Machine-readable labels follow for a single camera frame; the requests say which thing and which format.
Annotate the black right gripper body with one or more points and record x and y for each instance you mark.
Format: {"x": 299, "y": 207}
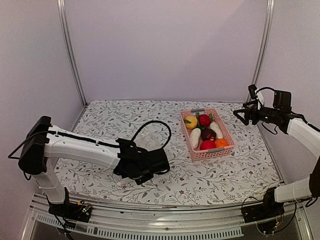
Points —
{"x": 272, "y": 116}

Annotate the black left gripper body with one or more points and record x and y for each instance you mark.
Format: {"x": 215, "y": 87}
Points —
{"x": 139, "y": 178}

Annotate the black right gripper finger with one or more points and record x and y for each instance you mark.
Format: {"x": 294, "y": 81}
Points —
{"x": 250, "y": 105}
{"x": 244, "y": 115}

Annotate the red toy strawberry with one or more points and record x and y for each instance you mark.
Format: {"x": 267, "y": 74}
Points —
{"x": 204, "y": 120}

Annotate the dark red toy fruit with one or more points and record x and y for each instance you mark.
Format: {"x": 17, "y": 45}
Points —
{"x": 208, "y": 134}

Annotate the red toy tomato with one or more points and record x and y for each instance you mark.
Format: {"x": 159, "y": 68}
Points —
{"x": 207, "y": 145}

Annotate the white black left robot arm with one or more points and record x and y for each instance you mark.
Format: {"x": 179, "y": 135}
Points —
{"x": 46, "y": 141}

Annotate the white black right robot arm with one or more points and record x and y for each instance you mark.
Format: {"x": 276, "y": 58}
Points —
{"x": 272, "y": 106}

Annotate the white toy radish right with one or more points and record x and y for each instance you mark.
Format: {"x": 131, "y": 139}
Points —
{"x": 215, "y": 127}

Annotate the white toy radish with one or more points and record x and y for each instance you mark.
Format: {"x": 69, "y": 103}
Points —
{"x": 194, "y": 137}
{"x": 215, "y": 127}

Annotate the orange toy fruit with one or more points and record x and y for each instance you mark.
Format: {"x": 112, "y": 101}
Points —
{"x": 221, "y": 143}

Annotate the white toy radish left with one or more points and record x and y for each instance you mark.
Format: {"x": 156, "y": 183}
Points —
{"x": 194, "y": 137}

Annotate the yellow toy fruit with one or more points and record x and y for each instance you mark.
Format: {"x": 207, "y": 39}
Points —
{"x": 191, "y": 122}

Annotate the pink plastic basket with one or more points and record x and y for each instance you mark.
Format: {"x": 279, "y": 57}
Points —
{"x": 197, "y": 155}

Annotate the floral patterned table mat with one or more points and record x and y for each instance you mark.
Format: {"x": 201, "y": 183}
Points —
{"x": 241, "y": 176}

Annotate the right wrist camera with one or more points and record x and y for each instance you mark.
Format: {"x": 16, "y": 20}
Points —
{"x": 256, "y": 96}

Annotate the right aluminium frame post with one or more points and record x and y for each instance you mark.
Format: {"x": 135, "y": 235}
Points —
{"x": 270, "y": 4}

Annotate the aluminium frame post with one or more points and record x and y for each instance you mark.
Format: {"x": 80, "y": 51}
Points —
{"x": 70, "y": 52}
{"x": 270, "y": 4}

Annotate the aluminium front rail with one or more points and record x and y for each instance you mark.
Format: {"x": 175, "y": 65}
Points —
{"x": 117, "y": 220}

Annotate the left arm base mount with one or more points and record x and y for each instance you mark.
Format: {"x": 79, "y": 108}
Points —
{"x": 80, "y": 211}

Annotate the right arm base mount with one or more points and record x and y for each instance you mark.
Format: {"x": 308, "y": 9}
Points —
{"x": 262, "y": 211}

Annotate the left aluminium frame post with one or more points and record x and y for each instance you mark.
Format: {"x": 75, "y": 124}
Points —
{"x": 70, "y": 52}

